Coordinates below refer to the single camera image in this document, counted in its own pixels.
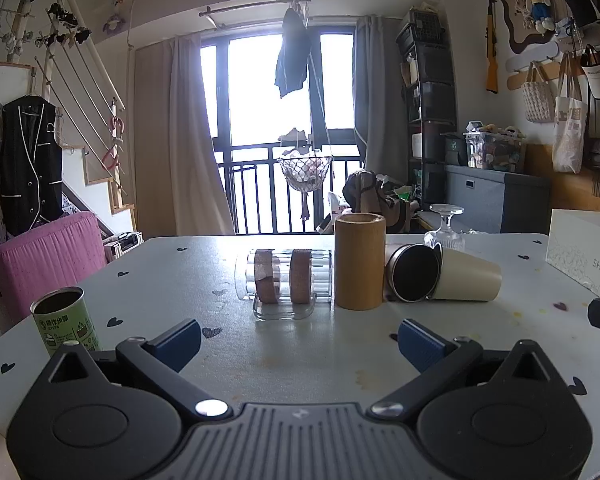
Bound hanging mesh basket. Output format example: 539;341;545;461
277;146;333;194

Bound black balcony railing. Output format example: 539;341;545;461
215;142;367;235

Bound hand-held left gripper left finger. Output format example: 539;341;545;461
44;318;232;420

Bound black and white tote bag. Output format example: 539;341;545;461
579;44;600;103

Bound beige tote bag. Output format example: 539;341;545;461
551;52;589;175

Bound toy rifle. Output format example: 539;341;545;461
484;0;500;94

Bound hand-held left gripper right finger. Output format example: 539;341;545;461
369;317;557;420

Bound grey fabric storage box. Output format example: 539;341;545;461
444;163;552;235

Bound bamboo cup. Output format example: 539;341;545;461
334;213;387;311

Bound black shelf rack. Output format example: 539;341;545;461
395;9;459;207

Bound dark hanging garment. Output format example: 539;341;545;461
274;6;312;100

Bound plush doll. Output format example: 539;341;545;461
523;0;556;36

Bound white cardboard shoe box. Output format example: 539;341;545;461
545;208;600;304

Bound wooden curtain rod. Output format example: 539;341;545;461
198;0;312;19

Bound woven white bag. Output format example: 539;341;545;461
520;61;556;124

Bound steel cup with dark inside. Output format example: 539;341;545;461
384;243;443;303

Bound grey curtain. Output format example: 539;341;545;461
352;14;412;172
169;35;237;237

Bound black vest white trim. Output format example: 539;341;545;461
0;95;65;237

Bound brown bag pile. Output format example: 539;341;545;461
342;169;422;234

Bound clear glass jar wooden rings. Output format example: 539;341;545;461
234;247;335;322

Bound pink covered stool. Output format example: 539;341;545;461
0;211;109;322

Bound silver tool case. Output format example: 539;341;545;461
103;230;145;262

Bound clear plastic bin with toys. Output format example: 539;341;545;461
463;129;527;174

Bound green tin can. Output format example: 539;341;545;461
30;287;102;358

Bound clear glass goblet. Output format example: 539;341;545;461
423;203;467;253

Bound wooden staircase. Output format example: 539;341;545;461
62;147;137;237

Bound cream paper cup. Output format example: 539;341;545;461
431;243;503;302

